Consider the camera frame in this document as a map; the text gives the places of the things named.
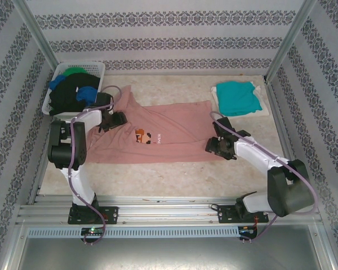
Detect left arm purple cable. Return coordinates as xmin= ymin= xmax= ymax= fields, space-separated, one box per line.
xmin=69 ymin=85 xmax=123 ymax=246

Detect slotted grey cable duct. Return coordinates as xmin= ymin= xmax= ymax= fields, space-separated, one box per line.
xmin=26 ymin=226 xmax=242 ymax=239

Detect aluminium frame post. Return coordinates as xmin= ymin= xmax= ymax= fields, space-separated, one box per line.
xmin=16 ymin=0 xmax=60 ymax=68
xmin=266 ymin=0 xmax=318 ymax=83

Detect folded teal and white shirts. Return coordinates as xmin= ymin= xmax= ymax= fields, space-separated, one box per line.
xmin=211 ymin=81 xmax=270 ymax=122

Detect blue garment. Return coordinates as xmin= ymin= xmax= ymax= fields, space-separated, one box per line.
xmin=50 ymin=74 xmax=67 ymax=90
xmin=75 ymin=85 xmax=99 ymax=104

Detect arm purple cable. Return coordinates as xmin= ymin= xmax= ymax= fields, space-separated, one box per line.
xmin=69 ymin=85 xmax=123 ymax=246
xmin=210 ymin=111 xmax=319 ymax=242

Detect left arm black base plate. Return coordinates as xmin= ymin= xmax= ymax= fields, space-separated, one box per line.
xmin=68 ymin=206 xmax=119 ymax=225

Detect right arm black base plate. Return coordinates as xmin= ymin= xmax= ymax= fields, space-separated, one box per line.
xmin=218 ymin=204 xmax=270 ymax=224

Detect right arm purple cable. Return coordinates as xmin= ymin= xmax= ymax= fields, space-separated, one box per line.
xmin=210 ymin=111 xmax=319 ymax=242

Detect pink t-shirt with pixel print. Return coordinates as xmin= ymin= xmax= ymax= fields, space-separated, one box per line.
xmin=86 ymin=85 xmax=223 ymax=164

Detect black garment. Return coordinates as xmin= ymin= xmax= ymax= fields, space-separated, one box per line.
xmin=48 ymin=73 xmax=101 ymax=116

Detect circuit board with green light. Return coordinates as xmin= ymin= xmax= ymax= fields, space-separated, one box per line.
xmin=81 ymin=227 xmax=105 ymax=236

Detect aluminium mounting rail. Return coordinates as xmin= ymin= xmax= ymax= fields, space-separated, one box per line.
xmin=16 ymin=195 xmax=322 ymax=226

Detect white plastic laundry basket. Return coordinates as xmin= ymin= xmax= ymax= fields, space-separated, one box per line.
xmin=42 ymin=62 xmax=106 ymax=120

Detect green garment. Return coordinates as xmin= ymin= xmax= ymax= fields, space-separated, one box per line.
xmin=62 ymin=66 xmax=88 ymax=77

